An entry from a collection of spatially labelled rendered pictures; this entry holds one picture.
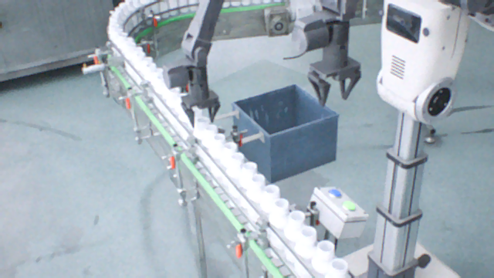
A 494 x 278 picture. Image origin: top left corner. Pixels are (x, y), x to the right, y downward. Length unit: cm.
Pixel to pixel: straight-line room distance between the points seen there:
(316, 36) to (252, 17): 200
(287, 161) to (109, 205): 149
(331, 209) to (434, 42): 57
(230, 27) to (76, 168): 137
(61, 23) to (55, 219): 190
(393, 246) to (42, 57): 341
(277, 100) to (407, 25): 84
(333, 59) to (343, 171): 226
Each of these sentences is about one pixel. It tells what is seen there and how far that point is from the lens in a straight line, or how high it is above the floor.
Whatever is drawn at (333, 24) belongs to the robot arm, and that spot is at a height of 159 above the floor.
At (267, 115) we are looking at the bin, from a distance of 236.
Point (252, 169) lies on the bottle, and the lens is 151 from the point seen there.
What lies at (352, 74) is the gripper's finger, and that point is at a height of 147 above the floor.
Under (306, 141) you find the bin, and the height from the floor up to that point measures 87.
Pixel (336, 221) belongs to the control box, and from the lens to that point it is 142.
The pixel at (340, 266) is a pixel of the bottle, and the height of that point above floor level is 115.
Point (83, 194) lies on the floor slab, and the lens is 348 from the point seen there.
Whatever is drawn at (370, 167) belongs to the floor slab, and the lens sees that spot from 352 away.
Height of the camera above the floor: 202
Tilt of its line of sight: 32 degrees down
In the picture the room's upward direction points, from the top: 3 degrees counter-clockwise
